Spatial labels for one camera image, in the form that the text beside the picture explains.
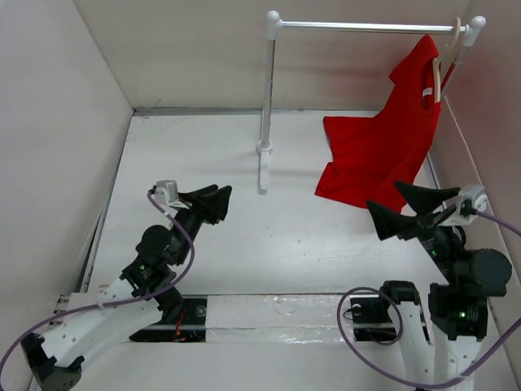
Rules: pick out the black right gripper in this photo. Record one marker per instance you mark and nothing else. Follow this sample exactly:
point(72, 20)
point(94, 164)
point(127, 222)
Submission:
point(389, 221)

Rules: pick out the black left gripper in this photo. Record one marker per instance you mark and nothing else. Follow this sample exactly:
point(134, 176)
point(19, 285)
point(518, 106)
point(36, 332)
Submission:
point(215, 202)

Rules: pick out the red t shirt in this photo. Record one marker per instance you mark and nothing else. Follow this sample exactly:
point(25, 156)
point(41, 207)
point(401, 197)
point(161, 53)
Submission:
point(371, 154)

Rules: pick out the wooden clothes hanger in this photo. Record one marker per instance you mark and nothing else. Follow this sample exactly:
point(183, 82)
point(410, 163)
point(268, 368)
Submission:
point(438, 61)

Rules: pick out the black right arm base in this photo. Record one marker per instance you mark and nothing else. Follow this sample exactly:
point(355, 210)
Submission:
point(369, 319)

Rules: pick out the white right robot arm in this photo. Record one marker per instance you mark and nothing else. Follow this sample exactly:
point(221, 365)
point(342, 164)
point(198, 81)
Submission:
point(458, 308)

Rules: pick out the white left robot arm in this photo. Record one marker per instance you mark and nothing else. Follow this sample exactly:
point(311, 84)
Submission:
point(143, 294)

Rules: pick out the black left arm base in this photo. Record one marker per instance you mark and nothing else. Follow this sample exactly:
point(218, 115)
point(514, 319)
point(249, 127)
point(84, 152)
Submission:
point(188, 327)

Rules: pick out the white clothes rack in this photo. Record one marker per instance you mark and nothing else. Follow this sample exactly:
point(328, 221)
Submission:
point(468, 36)

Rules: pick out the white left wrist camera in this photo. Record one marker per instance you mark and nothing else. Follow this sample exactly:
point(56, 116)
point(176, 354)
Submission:
point(165, 193)

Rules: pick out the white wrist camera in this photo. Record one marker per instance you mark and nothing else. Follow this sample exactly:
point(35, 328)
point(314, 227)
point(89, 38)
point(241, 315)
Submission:
point(165, 193)
point(470, 200)

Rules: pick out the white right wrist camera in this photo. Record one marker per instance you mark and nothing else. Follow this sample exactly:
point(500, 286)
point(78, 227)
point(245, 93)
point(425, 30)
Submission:
point(470, 200)

